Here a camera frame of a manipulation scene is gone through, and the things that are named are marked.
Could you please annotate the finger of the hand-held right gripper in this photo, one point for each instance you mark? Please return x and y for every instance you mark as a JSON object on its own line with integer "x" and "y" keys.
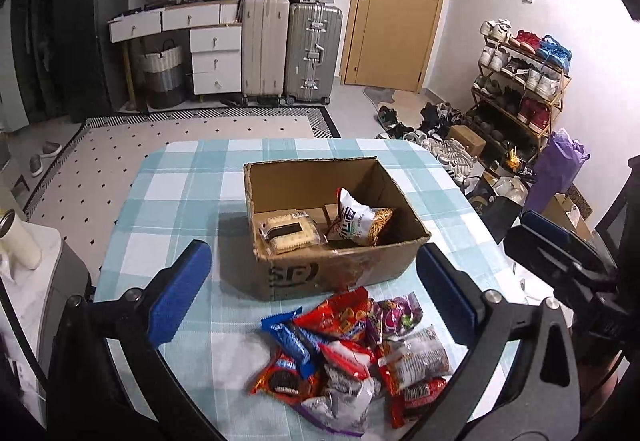
{"x": 540, "y": 253}
{"x": 542, "y": 222}

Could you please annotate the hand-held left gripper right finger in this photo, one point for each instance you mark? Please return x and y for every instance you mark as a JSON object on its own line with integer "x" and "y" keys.
{"x": 445, "y": 298}

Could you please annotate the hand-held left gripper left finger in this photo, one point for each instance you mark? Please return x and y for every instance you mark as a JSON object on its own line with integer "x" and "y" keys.
{"x": 181, "y": 293}

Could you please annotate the purple snack bag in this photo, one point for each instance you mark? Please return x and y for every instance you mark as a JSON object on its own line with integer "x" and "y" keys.
{"x": 395, "y": 318}

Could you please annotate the white red-edged snack packet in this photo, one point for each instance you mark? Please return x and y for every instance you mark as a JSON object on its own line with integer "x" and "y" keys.
{"x": 415, "y": 356}

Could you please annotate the cardboard box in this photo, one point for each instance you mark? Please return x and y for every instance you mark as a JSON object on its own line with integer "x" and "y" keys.
{"x": 350, "y": 266}

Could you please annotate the printed brown carton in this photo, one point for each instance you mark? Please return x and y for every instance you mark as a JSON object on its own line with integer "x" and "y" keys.
{"x": 570, "y": 213}

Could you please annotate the black gold printed bag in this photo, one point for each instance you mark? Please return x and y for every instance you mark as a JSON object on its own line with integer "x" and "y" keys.
{"x": 500, "y": 216}

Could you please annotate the purple gift bag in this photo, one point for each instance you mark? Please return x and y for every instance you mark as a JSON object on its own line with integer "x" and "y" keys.
{"x": 555, "y": 171}

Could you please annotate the teal checked tablecloth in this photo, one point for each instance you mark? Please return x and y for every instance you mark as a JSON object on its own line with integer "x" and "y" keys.
{"x": 190, "y": 201}

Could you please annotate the small red snack packet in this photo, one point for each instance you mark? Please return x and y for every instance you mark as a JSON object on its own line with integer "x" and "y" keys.
{"x": 420, "y": 393}

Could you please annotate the red cartoon snack bag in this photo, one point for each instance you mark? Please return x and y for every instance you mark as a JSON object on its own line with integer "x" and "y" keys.
{"x": 335, "y": 313}

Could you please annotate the red white snack packet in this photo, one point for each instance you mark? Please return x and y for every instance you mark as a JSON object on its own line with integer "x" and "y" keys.
{"x": 347, "y": 353}

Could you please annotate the brown shoe box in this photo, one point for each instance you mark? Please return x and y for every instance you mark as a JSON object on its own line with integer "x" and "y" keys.
{"x": 467, "y": 138}

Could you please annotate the white blue-print snack bag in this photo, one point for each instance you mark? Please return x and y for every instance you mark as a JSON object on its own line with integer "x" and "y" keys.
{"x": 355, "y": 221}

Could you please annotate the white grey appliance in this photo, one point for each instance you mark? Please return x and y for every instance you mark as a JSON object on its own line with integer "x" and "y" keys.
{"x": 60, "y": 291}

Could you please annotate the blue cookie packet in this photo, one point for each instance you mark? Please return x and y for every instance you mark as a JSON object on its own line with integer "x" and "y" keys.
{"x": 292, "y": 341}

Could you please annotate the cream biscuit packet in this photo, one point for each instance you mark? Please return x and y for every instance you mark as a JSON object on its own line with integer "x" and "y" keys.
{"x": 290, "y": 233}

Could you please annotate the orange cookie packet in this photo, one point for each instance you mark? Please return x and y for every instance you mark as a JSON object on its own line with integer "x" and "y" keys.
{"x": 280, "y": 378}

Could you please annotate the wooden shoe rack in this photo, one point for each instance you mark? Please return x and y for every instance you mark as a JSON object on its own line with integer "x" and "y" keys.
{"x": 562, "y": 91}

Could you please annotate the scattered shoes pile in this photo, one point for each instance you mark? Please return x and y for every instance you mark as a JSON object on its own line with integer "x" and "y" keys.
{"x": 440, "y": 136}

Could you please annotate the shoe rack with shoes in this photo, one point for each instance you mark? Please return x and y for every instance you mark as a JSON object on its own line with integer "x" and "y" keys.
{"x": 535, "y": 81}

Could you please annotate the silver purple-edged snack bag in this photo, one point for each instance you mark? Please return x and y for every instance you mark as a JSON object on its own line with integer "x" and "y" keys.
{"x": 340, "y": 406}

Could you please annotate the patterned beige rug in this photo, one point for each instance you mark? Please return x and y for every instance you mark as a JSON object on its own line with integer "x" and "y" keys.
{"x": 150, "y": 131}

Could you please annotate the cream tumbler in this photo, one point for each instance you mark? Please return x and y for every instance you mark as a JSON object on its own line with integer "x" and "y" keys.
{"x": 22, "y": 241}

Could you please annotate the grey slipper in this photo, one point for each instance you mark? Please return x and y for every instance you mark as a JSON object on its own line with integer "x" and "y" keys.
{"x": 36, "y": 166}
{"x": 52, "y": 149}

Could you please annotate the grey door mat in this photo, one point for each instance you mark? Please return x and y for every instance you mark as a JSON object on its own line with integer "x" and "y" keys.
{"x": 379, "y": 94}

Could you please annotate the white grey laundry basket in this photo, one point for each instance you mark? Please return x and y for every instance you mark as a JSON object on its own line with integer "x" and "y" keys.
{"x": 162, "y": 76}

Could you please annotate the white drawer desk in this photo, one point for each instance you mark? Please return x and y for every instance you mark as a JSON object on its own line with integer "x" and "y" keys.
{"x": 215, "y": 56}

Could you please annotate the beige suitcase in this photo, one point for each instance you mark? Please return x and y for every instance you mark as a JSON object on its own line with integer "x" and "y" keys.
{"x": 265, "y": 51}

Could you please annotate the silver suitcase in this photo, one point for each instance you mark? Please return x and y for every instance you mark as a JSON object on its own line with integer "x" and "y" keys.
{"x": 312, "y": 51}

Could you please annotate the dark grey fridge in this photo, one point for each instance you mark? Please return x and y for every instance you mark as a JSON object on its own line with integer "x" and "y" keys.
{"x": 95, "y": 31}

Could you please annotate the black wardrobe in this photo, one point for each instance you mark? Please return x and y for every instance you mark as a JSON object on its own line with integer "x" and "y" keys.
{"x": 35, "y": 36}

